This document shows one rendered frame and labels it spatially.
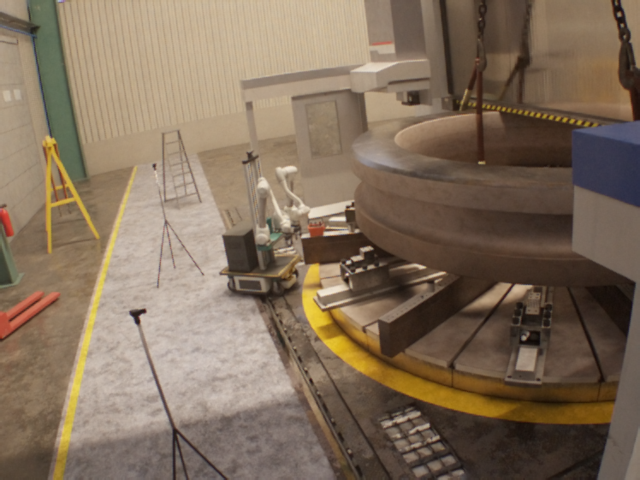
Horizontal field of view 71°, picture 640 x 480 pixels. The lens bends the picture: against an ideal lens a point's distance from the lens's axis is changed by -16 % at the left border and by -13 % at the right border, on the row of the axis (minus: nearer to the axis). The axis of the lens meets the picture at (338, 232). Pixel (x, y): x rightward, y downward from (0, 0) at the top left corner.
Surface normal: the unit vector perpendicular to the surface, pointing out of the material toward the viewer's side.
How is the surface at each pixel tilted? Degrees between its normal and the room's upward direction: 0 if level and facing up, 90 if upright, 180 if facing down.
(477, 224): 90
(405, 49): 90
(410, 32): 90
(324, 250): 90
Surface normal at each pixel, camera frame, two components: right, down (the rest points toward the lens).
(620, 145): -0.94, 0.21
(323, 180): 0.32, 0.29
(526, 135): -0.21, 0.36
